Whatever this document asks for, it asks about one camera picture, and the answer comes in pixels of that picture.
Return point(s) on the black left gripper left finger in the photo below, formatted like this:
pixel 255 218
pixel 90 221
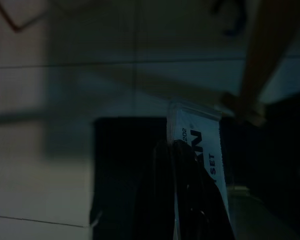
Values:
pixel 163 190

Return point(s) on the light wooden table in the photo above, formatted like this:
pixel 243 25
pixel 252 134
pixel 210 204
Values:
pixel 262 50

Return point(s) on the large black rug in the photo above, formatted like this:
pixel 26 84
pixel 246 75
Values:
pixel 125 155

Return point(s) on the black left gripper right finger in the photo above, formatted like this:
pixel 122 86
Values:
pixel 197 200

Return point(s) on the white printed plastic packet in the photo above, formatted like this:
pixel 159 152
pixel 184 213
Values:
pixel 190 125

